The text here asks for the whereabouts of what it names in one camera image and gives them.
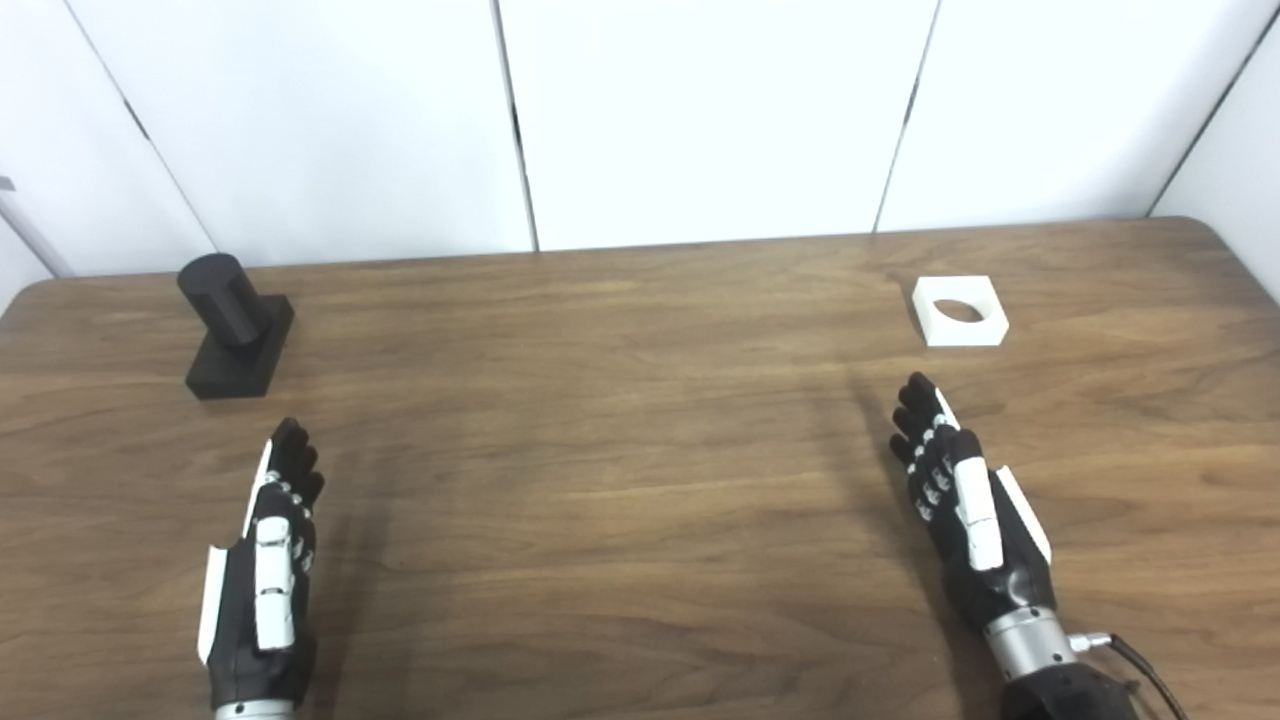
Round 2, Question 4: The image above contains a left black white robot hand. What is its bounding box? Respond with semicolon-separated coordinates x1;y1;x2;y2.
197;417;326;711

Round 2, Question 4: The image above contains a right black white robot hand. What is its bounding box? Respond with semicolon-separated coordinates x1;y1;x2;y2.
889;372;1058;633

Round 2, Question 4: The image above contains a white square piece with hole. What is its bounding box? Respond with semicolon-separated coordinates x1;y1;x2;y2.
912;276;1010;349

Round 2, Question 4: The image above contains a black peg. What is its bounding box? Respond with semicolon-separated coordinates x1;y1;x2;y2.
177;253;296;401

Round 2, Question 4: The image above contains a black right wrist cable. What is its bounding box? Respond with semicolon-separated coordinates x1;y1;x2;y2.
1068;631;1191;720

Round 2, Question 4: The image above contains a grey wall strip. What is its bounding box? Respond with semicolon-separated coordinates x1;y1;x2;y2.
0;177;74;278

